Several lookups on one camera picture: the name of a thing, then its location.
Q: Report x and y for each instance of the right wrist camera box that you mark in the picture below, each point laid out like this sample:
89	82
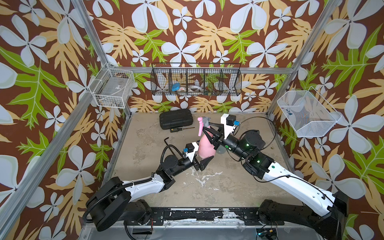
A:
229	122

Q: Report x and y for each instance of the blue tape roll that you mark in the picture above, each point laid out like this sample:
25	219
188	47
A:
175	87

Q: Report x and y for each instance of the white wire wall basket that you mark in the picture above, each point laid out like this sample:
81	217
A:
112	86

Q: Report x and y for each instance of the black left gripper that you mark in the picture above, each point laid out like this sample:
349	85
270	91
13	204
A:
202	163

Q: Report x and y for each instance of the black yellow screwdriver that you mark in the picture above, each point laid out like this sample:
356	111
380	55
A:
175	130

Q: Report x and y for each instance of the black hex key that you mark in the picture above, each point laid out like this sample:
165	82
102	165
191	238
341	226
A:
165	140

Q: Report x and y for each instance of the white tape roll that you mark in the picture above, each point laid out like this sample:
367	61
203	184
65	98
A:
195	89

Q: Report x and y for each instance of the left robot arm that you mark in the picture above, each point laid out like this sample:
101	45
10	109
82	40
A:
110	202

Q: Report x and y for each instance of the white mesh wall basket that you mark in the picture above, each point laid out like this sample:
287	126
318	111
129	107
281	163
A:
308	113

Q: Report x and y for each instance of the black plastic tool case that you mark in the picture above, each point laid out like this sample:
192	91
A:
176	119

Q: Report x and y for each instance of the opaque pink spray bottle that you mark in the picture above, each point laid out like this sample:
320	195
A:
206	149

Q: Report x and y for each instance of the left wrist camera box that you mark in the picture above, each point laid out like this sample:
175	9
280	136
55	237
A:
190	150

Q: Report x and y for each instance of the black wire wall basket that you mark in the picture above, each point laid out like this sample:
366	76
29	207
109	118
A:
216	79

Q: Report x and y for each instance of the pink grey spray nozzle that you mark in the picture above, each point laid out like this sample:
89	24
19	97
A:
204	122

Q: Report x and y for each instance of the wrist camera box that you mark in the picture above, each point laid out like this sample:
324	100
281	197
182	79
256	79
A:
190	150
229	122

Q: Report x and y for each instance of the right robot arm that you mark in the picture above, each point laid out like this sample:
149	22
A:
322	211

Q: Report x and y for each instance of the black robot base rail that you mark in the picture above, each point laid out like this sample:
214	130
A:
160	216

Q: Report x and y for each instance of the clear blue spray bottle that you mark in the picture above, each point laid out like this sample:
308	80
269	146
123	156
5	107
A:
221	150

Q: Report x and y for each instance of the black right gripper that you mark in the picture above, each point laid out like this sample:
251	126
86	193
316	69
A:
220	139

